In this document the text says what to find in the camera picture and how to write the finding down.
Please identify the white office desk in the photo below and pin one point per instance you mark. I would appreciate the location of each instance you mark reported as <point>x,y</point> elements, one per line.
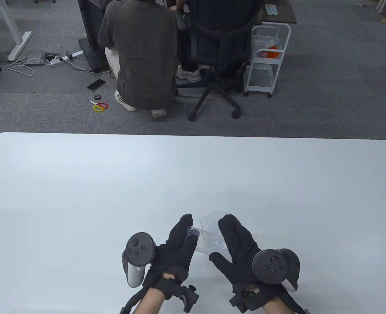
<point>12,26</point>

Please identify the white power strip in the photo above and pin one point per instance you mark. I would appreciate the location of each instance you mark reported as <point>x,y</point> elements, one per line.
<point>72,55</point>

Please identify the medium clear plastic beaker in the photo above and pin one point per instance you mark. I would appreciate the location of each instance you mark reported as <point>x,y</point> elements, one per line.
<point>214,234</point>

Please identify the person's right hand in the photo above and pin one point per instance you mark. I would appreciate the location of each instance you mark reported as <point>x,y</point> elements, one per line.
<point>238,248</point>

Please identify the black office chair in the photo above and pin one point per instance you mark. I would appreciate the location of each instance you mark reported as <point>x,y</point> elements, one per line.
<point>219,45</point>

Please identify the person's left hand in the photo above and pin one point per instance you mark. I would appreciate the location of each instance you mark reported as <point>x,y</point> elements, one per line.
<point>176,252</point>

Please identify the dark brown desk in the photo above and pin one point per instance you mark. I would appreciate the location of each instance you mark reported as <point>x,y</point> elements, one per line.
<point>284,14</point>

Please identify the black floor stand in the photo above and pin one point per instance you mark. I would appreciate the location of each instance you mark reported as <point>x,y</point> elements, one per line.
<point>88,26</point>

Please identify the person's left forearm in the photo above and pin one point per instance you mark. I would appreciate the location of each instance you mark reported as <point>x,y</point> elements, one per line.
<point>149,302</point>

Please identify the largest clear plastic beaker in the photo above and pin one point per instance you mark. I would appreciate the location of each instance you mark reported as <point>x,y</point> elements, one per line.
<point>209,222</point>

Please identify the black and white controller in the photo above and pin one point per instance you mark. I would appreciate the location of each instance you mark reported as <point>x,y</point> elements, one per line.
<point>140,248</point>
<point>271,266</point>

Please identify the red and yellow scissors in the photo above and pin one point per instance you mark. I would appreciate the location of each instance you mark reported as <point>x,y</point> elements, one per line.
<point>95,103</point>

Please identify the dark smartphone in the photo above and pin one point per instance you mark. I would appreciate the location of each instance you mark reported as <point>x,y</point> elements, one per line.
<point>96,85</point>

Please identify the orange and white object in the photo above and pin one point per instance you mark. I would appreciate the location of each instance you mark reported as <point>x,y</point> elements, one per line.
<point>273,54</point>

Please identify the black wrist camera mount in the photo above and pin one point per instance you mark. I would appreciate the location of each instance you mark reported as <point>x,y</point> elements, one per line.
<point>238,300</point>
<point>188,297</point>

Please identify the large clear plastic beaker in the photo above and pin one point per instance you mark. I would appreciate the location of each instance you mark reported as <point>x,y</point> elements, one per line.
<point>207,233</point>

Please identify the person's right forearm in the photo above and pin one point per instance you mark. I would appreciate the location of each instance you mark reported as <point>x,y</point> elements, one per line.
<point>278,307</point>

